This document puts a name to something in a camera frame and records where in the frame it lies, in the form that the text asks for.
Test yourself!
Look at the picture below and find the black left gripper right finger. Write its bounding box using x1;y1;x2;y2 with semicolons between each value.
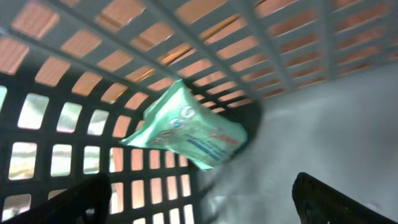
292;172;397;224

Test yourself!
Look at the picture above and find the grey plastic mesh basket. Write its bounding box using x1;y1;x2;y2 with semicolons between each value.
1;0;397;223

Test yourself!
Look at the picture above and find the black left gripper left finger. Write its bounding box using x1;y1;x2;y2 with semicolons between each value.
5;172;112;224

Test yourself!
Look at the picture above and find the teal wet wipes pack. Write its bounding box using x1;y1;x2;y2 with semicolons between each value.
120;80;248;170

